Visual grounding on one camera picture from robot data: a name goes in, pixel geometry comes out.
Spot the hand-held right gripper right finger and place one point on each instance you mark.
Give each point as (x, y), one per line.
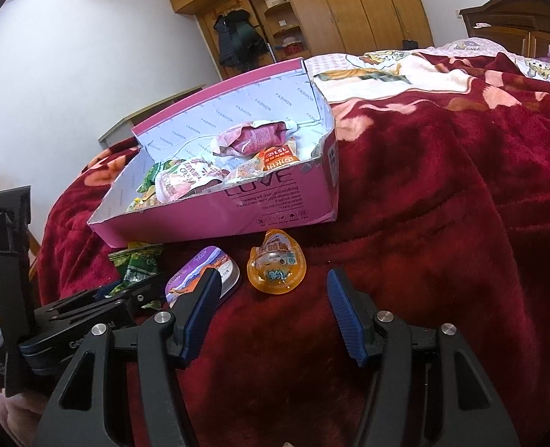
(349, 326)

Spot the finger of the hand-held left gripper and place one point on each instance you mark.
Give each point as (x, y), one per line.
(144, 295)
(106, 292)

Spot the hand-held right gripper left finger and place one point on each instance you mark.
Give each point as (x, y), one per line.
(200, 312)

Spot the green snack packet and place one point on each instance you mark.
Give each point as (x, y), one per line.
(137, 265)
(151, 174)

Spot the purple oval tin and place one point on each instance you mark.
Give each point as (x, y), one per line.
(196, 265)

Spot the orange jelly cup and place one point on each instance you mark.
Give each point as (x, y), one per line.
(275, 265)

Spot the yellow snack packet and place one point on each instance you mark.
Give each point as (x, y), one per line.
(140, 202)

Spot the pink cardboard box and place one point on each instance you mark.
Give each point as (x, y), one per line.
(256, 214)

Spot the pink spout pouch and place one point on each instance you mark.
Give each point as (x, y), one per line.
(186, 184)

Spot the colourful snack packet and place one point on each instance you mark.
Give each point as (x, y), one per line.
(244, 170)

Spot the orange snack packet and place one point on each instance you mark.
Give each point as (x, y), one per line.
(277, 158)

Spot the pink snack packet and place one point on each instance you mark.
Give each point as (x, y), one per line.
(251, 137)

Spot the person's left forearm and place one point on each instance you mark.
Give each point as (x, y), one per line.
(9, 416)

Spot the dark red plush blanket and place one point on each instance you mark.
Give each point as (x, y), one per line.
(442, 195)

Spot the cartoon print quilt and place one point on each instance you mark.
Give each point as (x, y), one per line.
(387, 74)

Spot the hanging dark jackets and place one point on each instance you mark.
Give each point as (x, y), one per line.
(237, 42)

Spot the red round container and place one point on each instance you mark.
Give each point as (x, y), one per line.
(293, 48)

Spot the wooden wardrobe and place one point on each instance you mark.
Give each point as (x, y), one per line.
(349, 9)

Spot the dark wooden headboard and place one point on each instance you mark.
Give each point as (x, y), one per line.
(512, 23)

